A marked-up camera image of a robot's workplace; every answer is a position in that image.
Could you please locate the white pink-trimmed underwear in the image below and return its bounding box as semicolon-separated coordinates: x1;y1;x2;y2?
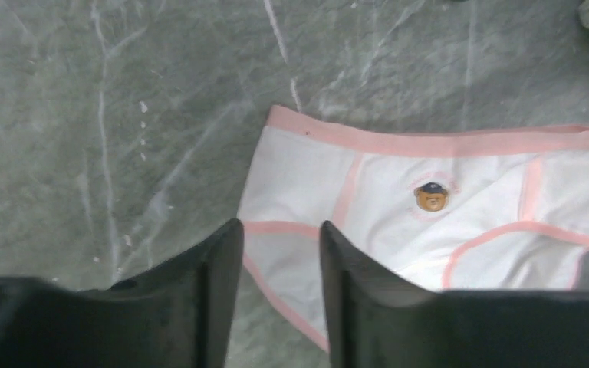
238;106;589;349

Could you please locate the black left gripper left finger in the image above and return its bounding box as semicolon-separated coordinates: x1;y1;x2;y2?
0;218;244;368

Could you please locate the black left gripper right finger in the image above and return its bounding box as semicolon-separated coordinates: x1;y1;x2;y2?
319;222;589;368

